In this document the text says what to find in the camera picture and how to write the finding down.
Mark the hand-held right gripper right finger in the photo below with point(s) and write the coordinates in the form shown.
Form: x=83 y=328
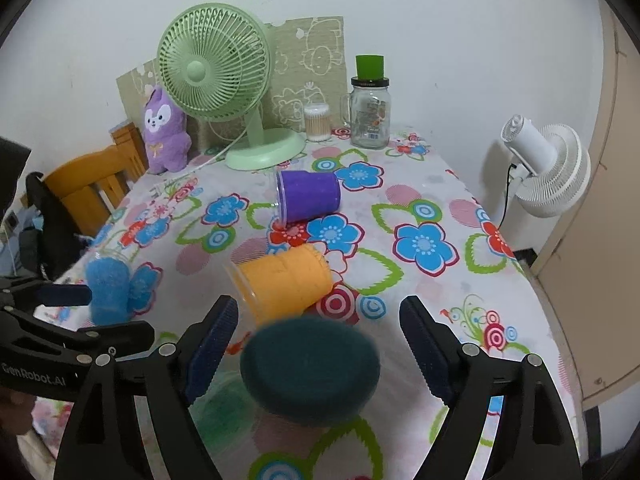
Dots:
x=425 y=347

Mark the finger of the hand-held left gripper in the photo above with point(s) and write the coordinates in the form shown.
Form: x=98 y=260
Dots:
x=70 y=295
x=125 y=335

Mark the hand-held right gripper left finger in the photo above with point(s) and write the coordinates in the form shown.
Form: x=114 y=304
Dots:
x=216 y=345

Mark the blue cup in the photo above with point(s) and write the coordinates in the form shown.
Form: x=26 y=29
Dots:
x=107 y=285

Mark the dark green cup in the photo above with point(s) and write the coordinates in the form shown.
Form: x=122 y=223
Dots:
x=305 y=370

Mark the orange cup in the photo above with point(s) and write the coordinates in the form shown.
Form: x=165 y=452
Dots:
x=285 y=280

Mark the purple cup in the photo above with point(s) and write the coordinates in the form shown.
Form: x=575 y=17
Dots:
x=310 y=195

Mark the black cloth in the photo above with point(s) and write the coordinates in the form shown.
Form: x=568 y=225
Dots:
x=50 y=225

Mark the wooden chair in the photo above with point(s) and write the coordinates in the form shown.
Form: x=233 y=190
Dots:
x=127 y=142
x=75 y=175

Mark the dark grey cloth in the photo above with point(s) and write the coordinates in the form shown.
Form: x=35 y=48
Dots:
x=12 y=170

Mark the purple plush toy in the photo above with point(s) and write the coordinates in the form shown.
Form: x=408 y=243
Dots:
x=165 y=140

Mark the beige wooden cabinet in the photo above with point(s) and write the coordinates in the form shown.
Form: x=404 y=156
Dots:
x=600 y=260

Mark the white standing fan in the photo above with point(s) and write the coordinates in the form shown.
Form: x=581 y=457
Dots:
x=550 y=170

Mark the glass jar with green lid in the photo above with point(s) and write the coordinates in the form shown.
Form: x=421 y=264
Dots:
x=370 y=120

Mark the cotton swab jar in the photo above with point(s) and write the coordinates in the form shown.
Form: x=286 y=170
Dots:
x=317 y=125

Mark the green desk fan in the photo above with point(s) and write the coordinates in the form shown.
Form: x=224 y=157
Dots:
x=200 y=70

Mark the beige cartoon cardboard panel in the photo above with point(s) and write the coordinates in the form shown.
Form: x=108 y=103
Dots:
x=310 y=60

